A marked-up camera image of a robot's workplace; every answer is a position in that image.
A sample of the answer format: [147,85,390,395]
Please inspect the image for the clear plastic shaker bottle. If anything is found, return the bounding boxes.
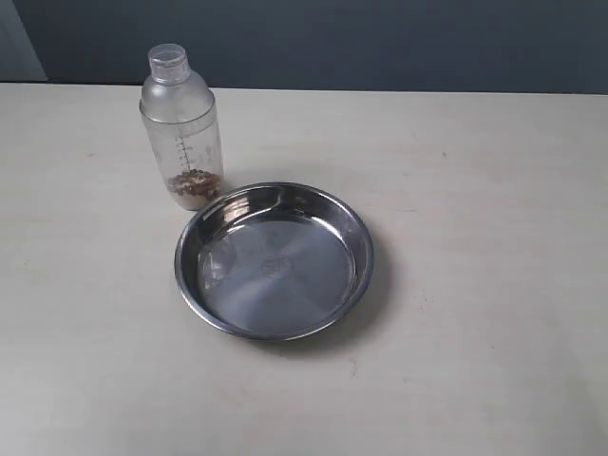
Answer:
[139,44,224,211]

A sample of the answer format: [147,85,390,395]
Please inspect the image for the round stainless steel tray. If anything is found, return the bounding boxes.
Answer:
[174,181,374,341]

